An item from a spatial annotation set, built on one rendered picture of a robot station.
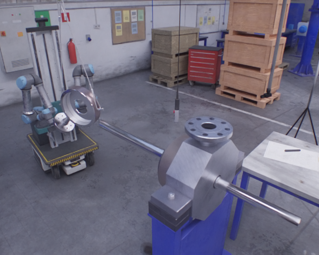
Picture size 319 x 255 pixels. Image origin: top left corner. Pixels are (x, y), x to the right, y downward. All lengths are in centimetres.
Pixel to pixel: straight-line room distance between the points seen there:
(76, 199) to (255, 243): 194
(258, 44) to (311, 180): 376
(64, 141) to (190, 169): 248
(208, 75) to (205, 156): 508
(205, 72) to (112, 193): 413
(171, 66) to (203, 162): 517
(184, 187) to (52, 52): 236
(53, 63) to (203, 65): 395
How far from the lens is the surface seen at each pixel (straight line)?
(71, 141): 359
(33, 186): 349
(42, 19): 312
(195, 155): 136
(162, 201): 136
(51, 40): 320
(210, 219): 182
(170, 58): 637
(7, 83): 620
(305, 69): 886
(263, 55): 550
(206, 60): 627
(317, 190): 207
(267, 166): 216
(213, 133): 134
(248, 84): 569
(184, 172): 136
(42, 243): 280
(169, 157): 149
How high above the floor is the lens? 204
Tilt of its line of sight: 27 degrees down
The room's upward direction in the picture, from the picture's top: straight up
